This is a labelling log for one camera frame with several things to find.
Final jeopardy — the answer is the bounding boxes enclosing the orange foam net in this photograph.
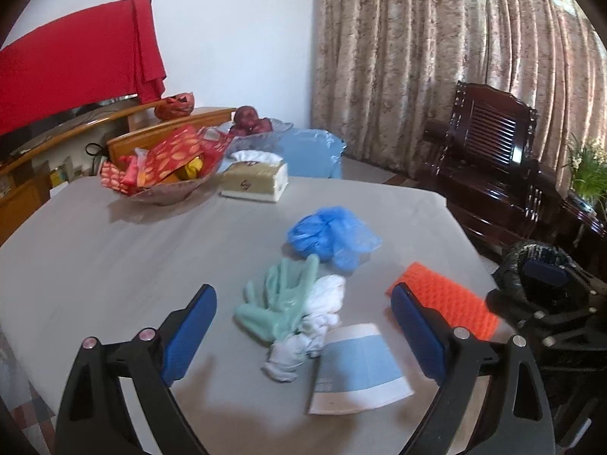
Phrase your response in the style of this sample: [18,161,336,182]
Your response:
[386,262,499,341]

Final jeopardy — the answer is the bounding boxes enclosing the white tissue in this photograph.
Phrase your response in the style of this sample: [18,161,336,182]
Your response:
[263,274,346,383]

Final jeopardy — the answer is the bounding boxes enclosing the green rubber glove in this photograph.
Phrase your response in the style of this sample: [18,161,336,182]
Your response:
[234,254,320,344]

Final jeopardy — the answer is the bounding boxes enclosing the green potted plant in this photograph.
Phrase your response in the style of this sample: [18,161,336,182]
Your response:
[567,135,606,207]

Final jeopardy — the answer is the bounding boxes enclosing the dark wooden armchair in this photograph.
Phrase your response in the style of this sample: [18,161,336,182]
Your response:
[417,81,542,251]

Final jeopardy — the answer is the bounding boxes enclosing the grey tablecloth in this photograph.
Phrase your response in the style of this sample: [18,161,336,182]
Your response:
[1,178,495,454]

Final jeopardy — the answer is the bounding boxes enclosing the blue crumpled plastic cover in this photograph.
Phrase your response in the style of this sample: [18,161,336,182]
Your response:
[287,207,382,272]

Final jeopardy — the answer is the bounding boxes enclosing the wooden tv cabinet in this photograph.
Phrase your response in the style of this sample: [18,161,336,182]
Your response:
[1,97,236,242]

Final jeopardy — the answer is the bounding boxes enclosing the glass snack bowl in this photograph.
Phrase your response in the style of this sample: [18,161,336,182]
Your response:
[100,161,219,207]

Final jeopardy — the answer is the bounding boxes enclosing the red orange snack packet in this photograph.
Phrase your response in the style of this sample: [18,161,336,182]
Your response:
[137,126,204,188]

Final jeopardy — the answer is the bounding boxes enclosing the blue plastic covered stool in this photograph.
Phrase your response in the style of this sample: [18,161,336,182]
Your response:
[276,129,347,179]

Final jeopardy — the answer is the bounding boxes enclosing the floral beige curtain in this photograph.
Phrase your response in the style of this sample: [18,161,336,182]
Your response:
[312,0,606,185]

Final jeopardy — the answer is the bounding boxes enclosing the tissue box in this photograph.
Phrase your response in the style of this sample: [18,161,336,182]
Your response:
[219,150,289,203]

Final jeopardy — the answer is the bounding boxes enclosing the glass fruit bowl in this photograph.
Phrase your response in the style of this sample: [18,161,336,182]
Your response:
[226,118,294,153]

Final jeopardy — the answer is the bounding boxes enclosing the red ornament on cabinet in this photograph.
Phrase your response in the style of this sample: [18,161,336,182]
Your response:
[154,93,195,121]

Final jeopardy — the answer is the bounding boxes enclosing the red apples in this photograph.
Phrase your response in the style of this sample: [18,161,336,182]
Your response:
[230,106,273,137]

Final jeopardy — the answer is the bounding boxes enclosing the red cloth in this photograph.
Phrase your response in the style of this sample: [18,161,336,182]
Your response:
[1,0,167,133]

